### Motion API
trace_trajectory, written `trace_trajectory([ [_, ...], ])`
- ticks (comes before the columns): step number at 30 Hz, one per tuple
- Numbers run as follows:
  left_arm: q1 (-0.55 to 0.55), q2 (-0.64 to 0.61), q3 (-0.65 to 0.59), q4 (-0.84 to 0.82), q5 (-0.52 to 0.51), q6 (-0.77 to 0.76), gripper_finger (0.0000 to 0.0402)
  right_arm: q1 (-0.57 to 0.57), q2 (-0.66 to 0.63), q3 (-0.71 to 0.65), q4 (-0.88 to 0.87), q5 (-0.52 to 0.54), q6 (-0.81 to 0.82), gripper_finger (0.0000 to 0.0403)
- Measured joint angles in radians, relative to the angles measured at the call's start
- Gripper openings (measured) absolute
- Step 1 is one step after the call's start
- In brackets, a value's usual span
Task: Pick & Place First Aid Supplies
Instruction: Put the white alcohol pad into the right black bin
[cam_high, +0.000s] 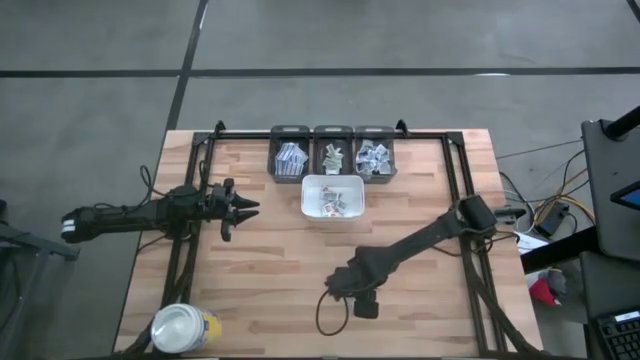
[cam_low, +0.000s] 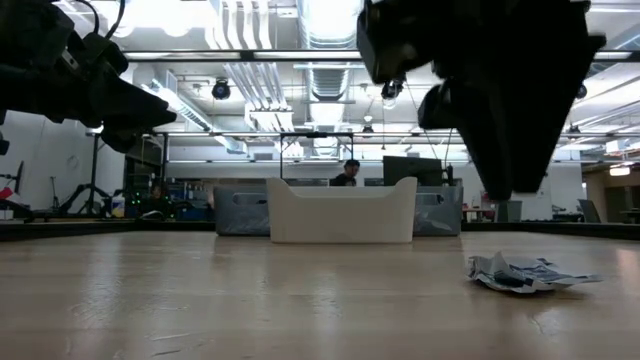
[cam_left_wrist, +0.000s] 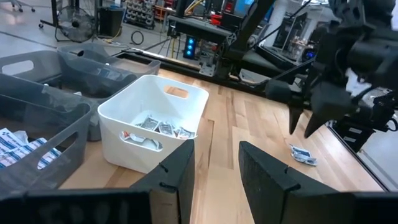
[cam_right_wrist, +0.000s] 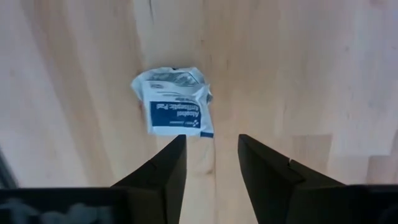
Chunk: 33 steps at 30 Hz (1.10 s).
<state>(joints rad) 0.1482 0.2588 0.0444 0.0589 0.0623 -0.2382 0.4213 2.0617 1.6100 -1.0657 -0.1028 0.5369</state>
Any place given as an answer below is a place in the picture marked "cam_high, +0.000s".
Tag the white paper sheet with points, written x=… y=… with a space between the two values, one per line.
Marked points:
x=530 y=242

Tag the white plastic bin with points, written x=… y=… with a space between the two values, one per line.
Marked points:
x=355 y=185

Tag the packet grey print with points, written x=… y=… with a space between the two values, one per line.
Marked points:
x=330 y=196

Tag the grey metal stand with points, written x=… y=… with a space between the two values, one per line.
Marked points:
x=30 y=247

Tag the grey desk top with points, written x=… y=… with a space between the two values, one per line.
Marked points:
x=615 y=165

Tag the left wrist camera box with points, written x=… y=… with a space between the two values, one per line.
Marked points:
x=228 y=186

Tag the black power adapter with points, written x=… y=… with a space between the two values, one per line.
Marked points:
x=552 y=222

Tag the tablet screen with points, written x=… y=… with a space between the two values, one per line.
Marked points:
x=631 y=197

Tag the packet blue red print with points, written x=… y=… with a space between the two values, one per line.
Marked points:
x=326 y=189

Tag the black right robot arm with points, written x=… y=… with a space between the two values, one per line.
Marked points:
x=425 y=235

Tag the black aluminium table frame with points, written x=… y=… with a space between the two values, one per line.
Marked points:
x=245 y=135

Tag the white packet orange corner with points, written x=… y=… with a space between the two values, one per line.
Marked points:
x=327 y=209

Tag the grey printed packet strip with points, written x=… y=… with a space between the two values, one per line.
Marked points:
x=298 y=156

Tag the long white packet strip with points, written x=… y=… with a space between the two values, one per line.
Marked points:
x=284 y=165

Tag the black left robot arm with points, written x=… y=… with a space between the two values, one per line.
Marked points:
x=125 y=217

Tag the narrow green-print packet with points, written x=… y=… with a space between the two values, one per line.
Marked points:
x=331 y=171

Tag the black desk beam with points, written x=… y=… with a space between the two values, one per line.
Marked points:
x=555 y=255

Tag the black pole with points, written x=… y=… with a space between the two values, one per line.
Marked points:
x=622 y=125

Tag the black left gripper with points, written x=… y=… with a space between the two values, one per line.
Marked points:
x=225 y=210

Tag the red cloth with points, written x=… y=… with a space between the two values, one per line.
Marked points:
x=542 y=295

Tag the black keyboard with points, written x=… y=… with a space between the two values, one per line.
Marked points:
x=622 y=340

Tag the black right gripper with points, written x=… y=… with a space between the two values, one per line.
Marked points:
x=355 y=277

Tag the white canister yellow label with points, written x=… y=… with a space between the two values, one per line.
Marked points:
x=182 y=327

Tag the dark translucent plastic bin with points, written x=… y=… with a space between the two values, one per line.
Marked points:
x=272 y=135
x=320 y=137
x=391 y=175

